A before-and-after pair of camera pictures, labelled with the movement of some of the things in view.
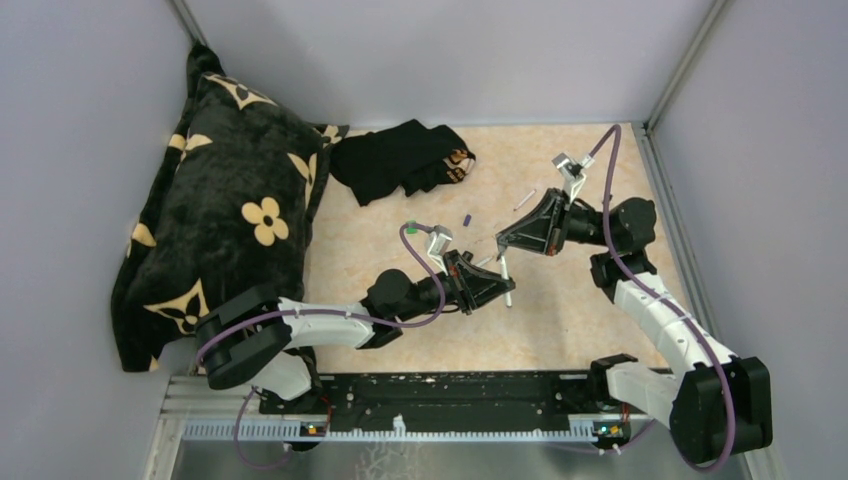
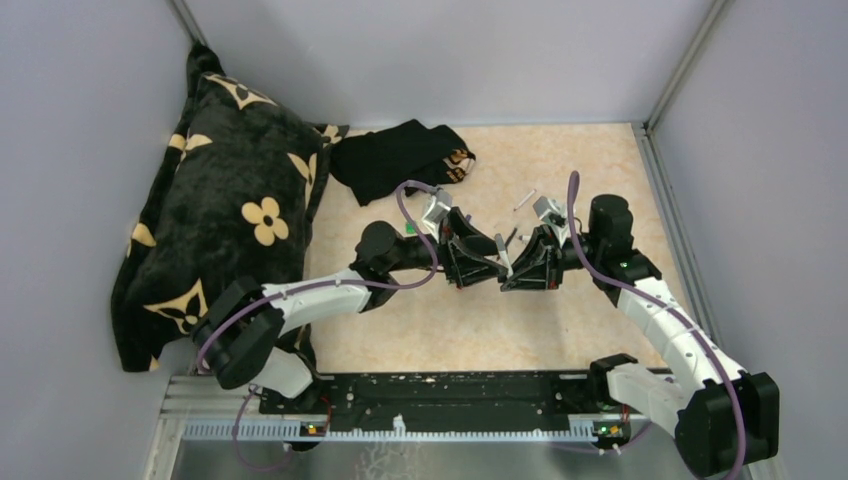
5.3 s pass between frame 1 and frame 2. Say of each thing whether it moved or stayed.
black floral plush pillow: stayed
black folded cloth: stayed
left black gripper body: moved
